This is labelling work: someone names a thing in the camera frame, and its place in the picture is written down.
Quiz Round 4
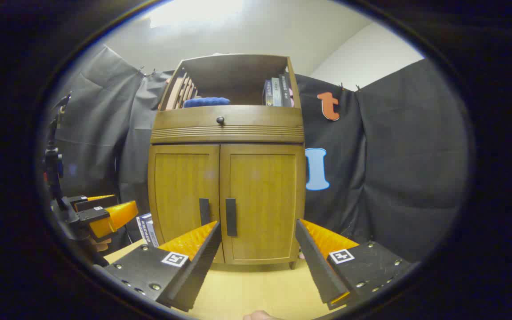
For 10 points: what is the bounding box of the black door handle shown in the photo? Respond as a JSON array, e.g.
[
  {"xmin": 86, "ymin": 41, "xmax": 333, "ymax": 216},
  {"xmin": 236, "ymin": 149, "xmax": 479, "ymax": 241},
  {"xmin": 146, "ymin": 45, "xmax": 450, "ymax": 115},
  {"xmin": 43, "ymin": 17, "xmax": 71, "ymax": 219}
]
[
  {"xmin": 225, "ymin": 198, "xmax": 238, "ymax": 237},
  {"xmin": 199, "ymin": 198, "xmax": 211, "ymax": 226}
]

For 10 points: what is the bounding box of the blue folded cloth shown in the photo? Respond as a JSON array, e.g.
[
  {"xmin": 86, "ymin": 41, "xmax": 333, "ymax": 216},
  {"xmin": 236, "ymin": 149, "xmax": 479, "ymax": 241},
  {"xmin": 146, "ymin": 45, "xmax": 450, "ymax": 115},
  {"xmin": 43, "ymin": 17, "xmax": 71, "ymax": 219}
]
[{"xmin": 182, "ymin": 97, "xmax": 231, "ymax": 108}]

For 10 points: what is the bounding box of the wooden cabinet door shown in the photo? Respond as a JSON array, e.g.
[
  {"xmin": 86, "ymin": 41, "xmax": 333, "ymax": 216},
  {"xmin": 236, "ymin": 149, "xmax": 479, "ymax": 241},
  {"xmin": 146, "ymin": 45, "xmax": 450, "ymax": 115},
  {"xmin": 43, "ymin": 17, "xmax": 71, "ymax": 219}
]
[
  {"xmin": 148, "ymin": 144, "xmax": 224, "ymax": 264},
  {"xmin": 220, "ymin": 144, "xmax": 306, "ymax": 266}
]

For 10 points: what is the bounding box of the black backdrop cloth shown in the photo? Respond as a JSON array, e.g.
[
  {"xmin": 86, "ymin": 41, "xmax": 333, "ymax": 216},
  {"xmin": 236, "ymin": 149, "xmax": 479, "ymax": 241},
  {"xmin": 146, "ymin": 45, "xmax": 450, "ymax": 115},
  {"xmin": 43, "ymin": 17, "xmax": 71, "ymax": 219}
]
[{"xmin": 45, "ymin": 44, "xmax": 469, "ymax": 263}]

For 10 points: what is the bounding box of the wooden double-door shoe cabinet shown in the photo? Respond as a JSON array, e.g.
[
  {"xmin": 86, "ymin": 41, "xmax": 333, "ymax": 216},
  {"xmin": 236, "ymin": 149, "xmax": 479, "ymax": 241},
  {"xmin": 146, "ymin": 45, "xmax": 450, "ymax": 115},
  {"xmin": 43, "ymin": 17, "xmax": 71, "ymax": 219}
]
[{"xmin": 148, "ymin": 54, "xmax": 306, "ymax": 270}]

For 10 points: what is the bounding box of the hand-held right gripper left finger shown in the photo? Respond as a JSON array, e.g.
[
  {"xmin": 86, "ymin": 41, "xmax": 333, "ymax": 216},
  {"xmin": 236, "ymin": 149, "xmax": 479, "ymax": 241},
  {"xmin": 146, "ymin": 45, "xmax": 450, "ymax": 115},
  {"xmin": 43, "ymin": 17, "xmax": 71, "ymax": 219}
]
[{"xmin": 104, "ymin": 221, "xmax": 222, "ymax": 312}]

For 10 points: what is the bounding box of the grey book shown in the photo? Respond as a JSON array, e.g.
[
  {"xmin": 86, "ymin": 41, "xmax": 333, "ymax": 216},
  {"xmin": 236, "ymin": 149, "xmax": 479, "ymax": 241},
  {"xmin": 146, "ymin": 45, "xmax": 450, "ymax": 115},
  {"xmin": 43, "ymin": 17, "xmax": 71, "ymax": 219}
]
[{"xmin": 271, "ymin": 77, "xmax": 282, "ymax": 107}]

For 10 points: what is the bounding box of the black book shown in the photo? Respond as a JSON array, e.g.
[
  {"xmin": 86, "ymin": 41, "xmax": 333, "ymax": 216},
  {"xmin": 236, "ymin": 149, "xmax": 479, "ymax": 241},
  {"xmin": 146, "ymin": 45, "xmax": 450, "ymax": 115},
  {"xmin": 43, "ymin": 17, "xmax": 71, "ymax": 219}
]
[{"xmin": 279, "ymin": 74, "xmax": 293, "ymax": 108}]

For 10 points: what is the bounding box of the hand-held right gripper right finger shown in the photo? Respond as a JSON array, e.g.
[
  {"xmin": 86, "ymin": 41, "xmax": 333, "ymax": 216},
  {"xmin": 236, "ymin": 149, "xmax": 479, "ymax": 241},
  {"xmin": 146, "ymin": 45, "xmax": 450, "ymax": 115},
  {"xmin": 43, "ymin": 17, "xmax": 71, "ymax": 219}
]
[{"xmin": 295, "ymin": 219, "xmax": 412, "ymax": 311}]

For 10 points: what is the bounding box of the row of leaning thin books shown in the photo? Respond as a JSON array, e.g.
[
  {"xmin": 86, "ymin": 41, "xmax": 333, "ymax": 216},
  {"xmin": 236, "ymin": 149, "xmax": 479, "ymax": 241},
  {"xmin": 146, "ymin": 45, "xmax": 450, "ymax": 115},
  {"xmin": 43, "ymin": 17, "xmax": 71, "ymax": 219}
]
[{"xmin": 159, "ymin": 73, "xmax": 199, "ymax": 111}]

